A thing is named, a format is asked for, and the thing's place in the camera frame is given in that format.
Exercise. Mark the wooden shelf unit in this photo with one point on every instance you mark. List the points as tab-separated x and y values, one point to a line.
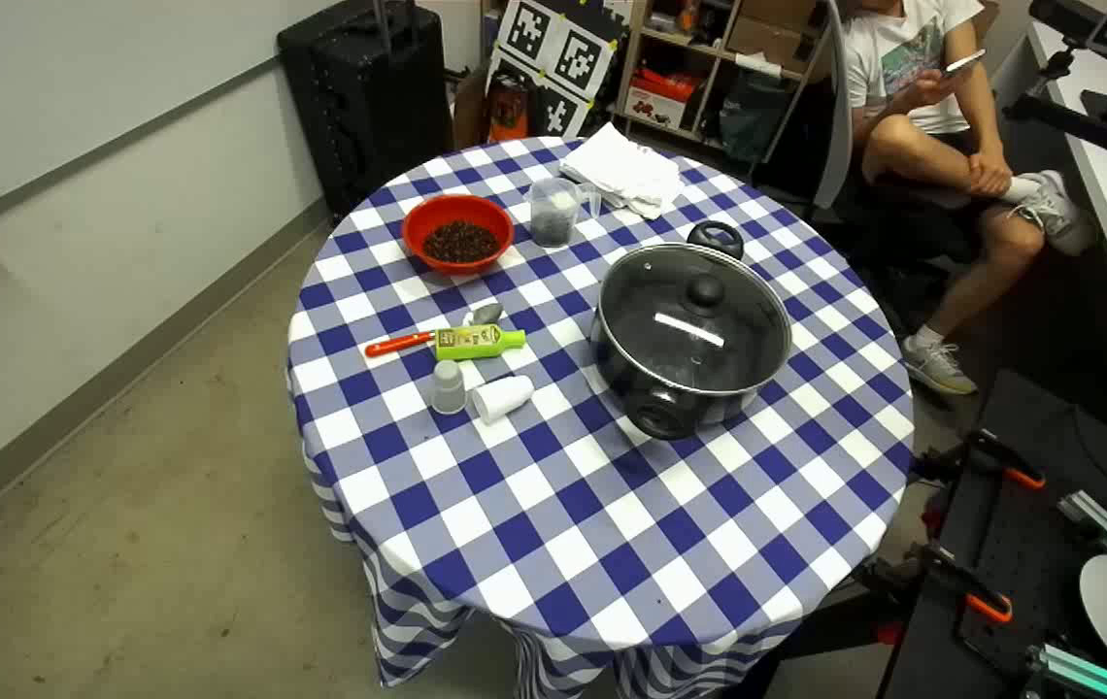
720	65

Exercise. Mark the black speaker box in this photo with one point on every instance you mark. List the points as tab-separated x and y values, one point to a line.
362	100

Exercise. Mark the clear glass jar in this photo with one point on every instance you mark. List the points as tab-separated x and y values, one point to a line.
552	210

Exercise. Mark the blue white checkered tablecloth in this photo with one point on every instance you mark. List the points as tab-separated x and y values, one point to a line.
552	519

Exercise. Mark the glass lid with black knob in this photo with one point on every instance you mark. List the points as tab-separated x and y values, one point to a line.
655	313

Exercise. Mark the white folded towel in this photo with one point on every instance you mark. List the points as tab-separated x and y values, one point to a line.
620	170

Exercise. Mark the white plastic cup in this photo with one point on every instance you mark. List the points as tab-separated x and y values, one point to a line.
497	398

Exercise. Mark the black base platform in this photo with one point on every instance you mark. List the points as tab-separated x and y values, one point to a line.
1032	555

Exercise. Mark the smartphone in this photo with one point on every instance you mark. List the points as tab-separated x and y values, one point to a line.
966	61

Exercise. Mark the green tube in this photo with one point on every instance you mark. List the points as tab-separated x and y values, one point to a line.
479	342

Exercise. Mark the teal bar clamp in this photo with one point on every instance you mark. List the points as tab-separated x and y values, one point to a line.
1102	523
1078	675

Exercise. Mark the seated person white shirt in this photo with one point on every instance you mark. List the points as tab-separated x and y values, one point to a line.
913	143

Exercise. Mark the red box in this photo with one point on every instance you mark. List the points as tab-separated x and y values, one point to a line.
661	100

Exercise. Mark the red bowl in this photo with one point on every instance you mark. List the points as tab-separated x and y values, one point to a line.
422	221

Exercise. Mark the small white bottle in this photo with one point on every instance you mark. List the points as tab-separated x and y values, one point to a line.
447	391

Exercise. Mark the black camera stand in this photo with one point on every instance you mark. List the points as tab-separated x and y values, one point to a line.
1096	122

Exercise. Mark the brown beans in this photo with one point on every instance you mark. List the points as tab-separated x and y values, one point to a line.
461	244

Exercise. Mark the black cooking pot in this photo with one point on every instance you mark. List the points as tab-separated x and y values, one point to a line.
655	405

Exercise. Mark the black white marker board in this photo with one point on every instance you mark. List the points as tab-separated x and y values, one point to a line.
557	51

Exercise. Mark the black orange clamp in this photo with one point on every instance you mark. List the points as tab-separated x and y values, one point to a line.
1000	464
966	588

